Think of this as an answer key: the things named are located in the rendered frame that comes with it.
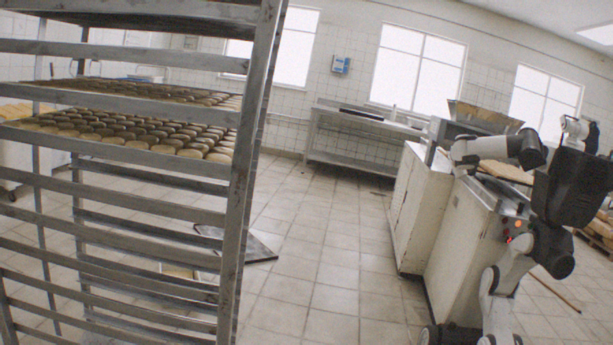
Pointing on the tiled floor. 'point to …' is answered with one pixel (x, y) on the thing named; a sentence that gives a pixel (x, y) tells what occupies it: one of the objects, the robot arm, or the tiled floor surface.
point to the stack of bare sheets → (256, 250)
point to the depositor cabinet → (417, 210)
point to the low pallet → (594, 241)
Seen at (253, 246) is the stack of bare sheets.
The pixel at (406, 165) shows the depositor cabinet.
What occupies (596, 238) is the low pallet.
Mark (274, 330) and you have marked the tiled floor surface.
